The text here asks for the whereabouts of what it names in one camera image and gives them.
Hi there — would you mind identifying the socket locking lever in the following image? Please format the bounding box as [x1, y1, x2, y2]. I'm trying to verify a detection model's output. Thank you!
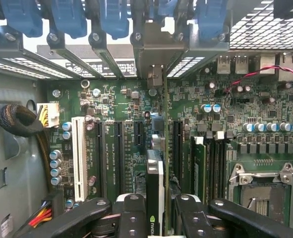
[237, 172, 293, 179]

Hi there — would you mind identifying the short expansion slot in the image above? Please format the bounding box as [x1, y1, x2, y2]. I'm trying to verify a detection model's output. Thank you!
[133, 121, 144, 147]

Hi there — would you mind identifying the green motherboard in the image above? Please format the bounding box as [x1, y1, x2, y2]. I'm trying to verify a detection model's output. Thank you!
[47, 58, 293, 238]

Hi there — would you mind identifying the long expansion slot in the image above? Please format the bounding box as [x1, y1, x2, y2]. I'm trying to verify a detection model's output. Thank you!
[114, 120, 124, 196]
[172, 120, 184, 189]
[95, 120, 107, 199]

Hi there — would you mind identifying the dark RAM stick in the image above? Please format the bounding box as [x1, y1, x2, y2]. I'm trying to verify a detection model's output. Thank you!
[191, 135, 208, 205]

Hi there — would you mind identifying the blue slot latch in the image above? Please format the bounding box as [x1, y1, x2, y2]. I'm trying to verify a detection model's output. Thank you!
[1, 0, 43, 38]
[157, 0, 179, 18]
[99, 0, 130, 40]
[194, 0, 228, 42]
[51, 0, 88, 40]

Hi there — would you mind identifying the black open PC case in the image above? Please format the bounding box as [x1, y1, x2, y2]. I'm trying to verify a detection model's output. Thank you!
[0, 0, 293, 238]

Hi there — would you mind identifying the CPU socket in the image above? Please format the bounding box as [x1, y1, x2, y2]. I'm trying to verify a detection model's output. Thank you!
[227, 160, 293, 234]

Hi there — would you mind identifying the black sleeved power cable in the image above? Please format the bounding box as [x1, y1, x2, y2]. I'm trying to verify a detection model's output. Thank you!
[0, 103, 53, 191]

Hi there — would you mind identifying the black RAM slot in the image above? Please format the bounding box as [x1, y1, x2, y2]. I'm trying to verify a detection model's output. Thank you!
[206, 131, 216, 206]
[215, 131, 228, 206]

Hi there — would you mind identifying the white power connector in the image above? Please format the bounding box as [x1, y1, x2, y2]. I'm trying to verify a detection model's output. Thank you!
[36, 103, 60, 128]

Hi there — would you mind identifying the red black twisted wire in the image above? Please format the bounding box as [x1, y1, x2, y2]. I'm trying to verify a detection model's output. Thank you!
[223, 64, 293, 110]

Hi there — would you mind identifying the red yellow wire bundle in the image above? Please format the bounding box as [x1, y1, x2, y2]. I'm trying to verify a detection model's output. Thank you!
[27, 199, 53, 229]

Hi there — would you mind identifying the white expansion slot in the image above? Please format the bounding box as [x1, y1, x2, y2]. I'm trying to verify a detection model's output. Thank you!
[71, 116, 88, 202]

